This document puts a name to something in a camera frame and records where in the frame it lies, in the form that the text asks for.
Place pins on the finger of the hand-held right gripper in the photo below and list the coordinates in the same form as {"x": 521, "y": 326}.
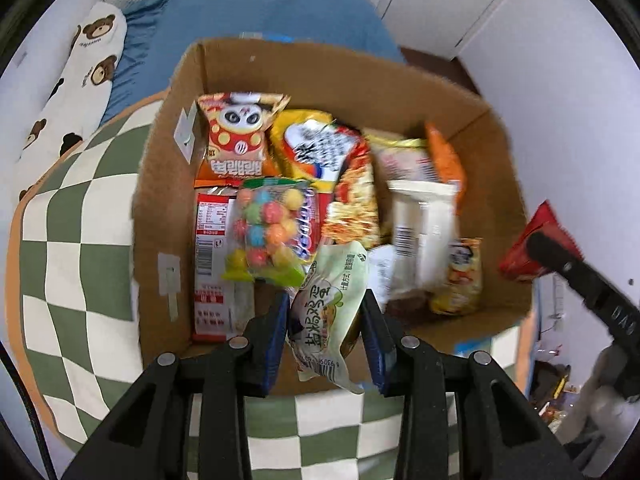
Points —
{"x": 550, "y": 250}

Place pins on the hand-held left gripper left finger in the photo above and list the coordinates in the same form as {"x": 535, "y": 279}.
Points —
{"x": 276, "y": 345}

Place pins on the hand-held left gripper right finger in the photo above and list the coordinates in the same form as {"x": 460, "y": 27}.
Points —
{"x": 377, "y": 345}

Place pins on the pale green snack packet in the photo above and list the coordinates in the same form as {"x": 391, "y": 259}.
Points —
{"x": 325, "y": 310}

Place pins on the orange snack packet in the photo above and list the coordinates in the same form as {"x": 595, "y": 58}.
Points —
{"x": 445, "y": 160}

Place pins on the panda print snack packet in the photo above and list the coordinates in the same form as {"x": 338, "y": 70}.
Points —
{"x": 240, "y": 135}

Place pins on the brown cardboard box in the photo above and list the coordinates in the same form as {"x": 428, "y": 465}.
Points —
{"x": 325, "y": 75}

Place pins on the person's right forearm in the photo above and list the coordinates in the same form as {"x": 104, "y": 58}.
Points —
{"x": 595, "y": 410}

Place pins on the white barcode packet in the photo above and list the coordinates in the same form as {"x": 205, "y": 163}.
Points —
{"x": 385, "y": 270}

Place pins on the small yellow snack packet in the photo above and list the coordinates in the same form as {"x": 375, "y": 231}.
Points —
{"x": 460, "y": 280}

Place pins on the dark clutter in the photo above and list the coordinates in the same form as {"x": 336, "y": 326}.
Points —
{"x": 550, "y": 395}

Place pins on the red white snack packet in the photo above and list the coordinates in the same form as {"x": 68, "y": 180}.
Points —
{"x": 210, "y": 260}

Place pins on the colourful candy ball packet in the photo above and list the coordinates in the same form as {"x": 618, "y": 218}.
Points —
{"x": 265, "y": 230}

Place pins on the white boxy snack packet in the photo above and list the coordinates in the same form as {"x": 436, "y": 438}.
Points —
{"x": 425, "y": 230}

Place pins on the pale pink snack packet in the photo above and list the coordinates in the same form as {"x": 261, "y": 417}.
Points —
{"x": 400, "y": 160}

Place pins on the yellow red noodle snack packet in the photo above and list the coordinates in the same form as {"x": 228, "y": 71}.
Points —
{"x": 310, "y": 150}

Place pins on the green white checkered blanket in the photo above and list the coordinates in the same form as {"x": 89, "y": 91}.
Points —
{"x": 75, "y": 260}

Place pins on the white wardrobe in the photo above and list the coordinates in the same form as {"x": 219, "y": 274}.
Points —
{"x": 430, "y": 0}

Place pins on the blue white packet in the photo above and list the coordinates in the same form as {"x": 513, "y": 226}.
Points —
{"x": 265, "y": 37}

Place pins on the blue bed sheet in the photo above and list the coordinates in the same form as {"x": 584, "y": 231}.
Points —
{"x": 300, "y": 15}

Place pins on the bear print white pillow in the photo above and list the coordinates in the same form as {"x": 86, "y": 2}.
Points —
{"x": 75, "y": 75}

